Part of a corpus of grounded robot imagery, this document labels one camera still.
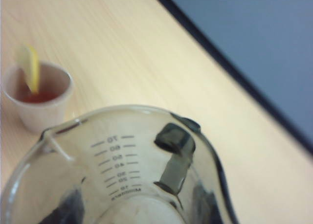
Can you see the smoky grey measuring cup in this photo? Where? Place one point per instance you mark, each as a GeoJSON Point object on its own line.
{"type": "Point", "coordinates": [117, 126]}

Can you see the beige paper cup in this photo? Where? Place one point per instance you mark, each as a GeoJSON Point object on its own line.
{"type": "Point", "coordinates": [44, 111]}

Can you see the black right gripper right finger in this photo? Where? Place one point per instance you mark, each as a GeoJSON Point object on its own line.
{"type": "Point", "coordinates": [206, 202]}

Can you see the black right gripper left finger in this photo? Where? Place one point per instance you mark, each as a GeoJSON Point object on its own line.
{"type": "Point", "coordinates": [67, 207]}

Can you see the yellow lemon slice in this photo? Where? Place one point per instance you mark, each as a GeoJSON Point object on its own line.
{"type": "Point", "coordinates": [30, 65]}

